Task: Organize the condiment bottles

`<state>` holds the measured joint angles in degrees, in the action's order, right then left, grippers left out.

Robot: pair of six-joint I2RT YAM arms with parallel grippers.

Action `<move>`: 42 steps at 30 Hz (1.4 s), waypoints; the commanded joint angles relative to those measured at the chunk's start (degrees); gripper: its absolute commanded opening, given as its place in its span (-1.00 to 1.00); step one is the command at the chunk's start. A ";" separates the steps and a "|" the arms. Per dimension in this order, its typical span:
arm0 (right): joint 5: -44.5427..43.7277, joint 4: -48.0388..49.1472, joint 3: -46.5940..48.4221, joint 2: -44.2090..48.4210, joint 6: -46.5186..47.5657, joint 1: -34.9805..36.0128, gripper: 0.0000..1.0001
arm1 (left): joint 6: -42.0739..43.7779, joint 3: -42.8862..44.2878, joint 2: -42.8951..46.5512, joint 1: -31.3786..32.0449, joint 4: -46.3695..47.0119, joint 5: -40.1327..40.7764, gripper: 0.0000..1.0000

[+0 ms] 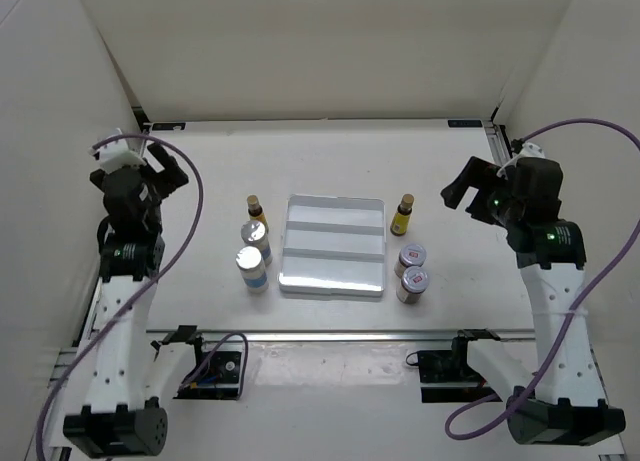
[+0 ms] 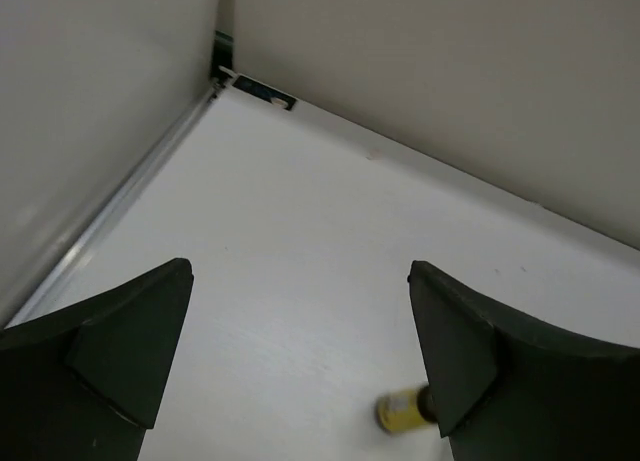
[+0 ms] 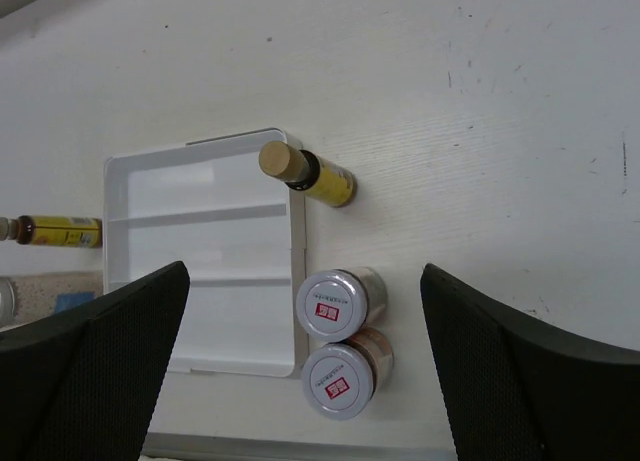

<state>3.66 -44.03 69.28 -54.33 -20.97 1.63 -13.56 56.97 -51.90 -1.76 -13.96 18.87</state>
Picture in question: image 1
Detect yellow sauce bottle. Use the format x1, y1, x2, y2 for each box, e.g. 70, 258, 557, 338
390, 193, 414, 236

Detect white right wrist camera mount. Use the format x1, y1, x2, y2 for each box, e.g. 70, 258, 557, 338
498, 139, 546, 179

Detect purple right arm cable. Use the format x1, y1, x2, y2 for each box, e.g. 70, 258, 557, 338
444, 118, 640, 441

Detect blue label corner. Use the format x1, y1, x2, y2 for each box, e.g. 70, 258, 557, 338
150, 122, 186, 132
447, 119, 483, 129

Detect dark brown sauce bottle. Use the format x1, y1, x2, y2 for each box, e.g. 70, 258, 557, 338
247, 195, 269, 231

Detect blue label left corner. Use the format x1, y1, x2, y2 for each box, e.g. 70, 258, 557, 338
150, 122, 186, 132

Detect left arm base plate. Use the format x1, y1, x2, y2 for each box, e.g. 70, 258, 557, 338
175, 332, 249, 401

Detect aluminium right side rail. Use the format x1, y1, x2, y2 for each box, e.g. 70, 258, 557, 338
483, 121, 513, 165

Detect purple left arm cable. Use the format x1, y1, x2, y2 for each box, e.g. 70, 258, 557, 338
36, 133, 206, 461

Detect blue label right corner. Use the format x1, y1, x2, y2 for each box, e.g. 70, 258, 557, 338
447, 119, 483, 129

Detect white compartment tray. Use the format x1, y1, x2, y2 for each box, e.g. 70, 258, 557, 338
278, 194, 386, 299

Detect aluminium front rail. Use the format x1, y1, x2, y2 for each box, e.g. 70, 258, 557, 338
147, 328, 535, 343

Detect red-label spice jar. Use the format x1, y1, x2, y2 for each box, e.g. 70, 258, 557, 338
394, 243, 427, 278
396, 266, 429, 305

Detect blue-label silver-lid shaker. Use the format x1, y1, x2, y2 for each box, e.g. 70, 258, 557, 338
240, 220, 272, 266
236, 246, 269, 293

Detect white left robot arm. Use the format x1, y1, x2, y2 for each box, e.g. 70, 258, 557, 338
63, 140, 210, 459

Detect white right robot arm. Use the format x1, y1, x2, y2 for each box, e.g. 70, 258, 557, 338
441, 157, 626, 446

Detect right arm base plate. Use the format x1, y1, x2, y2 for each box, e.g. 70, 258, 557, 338
405, 350, 495, 404

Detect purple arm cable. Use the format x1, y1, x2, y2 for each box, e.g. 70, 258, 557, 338
36, 133, 206, 461
444, 118, 640, 441

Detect aluminium rail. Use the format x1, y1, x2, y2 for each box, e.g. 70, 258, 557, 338
147, 328, 535, 343
483, 121, 513, 165

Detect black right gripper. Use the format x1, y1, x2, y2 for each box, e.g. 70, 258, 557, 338
440, 157, 523, 229

